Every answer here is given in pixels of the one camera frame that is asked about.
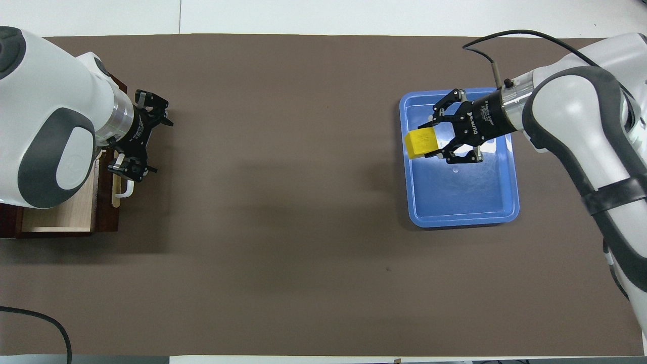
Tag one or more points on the yellow block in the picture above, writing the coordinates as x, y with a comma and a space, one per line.
422, 143

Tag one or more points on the dark wooden cabinet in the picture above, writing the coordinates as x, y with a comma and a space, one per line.
9, 222

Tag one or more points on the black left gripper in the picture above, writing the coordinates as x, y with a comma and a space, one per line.
134, 131

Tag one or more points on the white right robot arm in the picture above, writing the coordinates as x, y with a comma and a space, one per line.
581, 116

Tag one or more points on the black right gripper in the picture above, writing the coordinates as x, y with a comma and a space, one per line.
485, 119

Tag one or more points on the blue plastic tray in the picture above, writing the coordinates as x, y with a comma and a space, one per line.
460, 197

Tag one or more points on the brown paper table mat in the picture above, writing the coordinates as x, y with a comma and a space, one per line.
303, 202

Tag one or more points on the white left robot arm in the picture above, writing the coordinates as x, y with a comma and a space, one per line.
50, 116

